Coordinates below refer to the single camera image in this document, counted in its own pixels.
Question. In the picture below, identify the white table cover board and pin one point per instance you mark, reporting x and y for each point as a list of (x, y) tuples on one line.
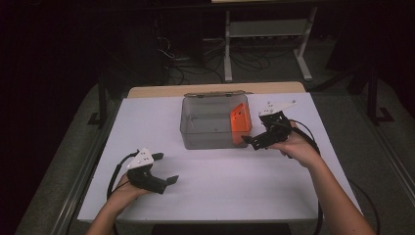
[(212, 182)]

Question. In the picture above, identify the person's right hand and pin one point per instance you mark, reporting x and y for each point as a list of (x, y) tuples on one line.
[(300, 150)]

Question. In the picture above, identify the person's left hand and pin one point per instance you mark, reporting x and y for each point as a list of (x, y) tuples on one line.
[(124, 194)]

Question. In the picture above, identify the white metal desk frame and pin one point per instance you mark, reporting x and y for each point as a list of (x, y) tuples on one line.
[(267, 28)]

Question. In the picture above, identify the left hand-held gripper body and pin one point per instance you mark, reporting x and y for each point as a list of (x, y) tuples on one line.
[(143, 180)]

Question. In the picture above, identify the black metal stand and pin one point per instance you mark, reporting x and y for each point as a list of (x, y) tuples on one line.
[(373, 98), (102, 98)]

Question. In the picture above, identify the transparent grey plastic box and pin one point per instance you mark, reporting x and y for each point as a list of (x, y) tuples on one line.
[(205, 130)]

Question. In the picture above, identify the grey metal rail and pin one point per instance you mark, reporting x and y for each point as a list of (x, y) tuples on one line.
[(388, 156), (76, 189)]

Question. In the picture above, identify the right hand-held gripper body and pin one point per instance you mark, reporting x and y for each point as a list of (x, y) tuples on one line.
[(277, 132)]

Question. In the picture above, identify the orange phone case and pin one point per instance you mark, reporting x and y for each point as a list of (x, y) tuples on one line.
[(241, 122)]

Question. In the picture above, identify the wooden table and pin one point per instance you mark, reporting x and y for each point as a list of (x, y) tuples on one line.
[(156, 89)]

